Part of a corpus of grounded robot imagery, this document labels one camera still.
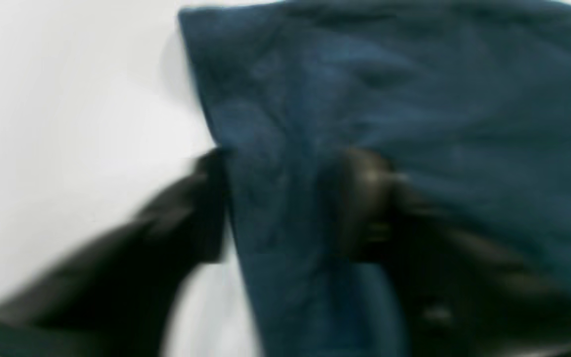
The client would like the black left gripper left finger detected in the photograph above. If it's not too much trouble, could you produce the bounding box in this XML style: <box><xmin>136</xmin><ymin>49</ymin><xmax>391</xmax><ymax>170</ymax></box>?
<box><xmin>0</xmin><ymin>149</ymin><xmax>229</xmax><ymax>357</ymax></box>

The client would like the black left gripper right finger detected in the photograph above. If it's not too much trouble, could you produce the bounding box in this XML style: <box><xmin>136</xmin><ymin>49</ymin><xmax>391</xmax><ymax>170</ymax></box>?
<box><xmin>339</xmin><ymin>148</ymin><xmax>571</xmax><ymax>357</ymax></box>

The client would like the dark teal T-shirt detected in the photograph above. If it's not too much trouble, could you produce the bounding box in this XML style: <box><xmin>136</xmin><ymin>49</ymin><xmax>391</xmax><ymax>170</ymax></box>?
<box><xmin>178</xmin><ymin>0</ymin><xmax>571</xmax><ymax>357</ymax></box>

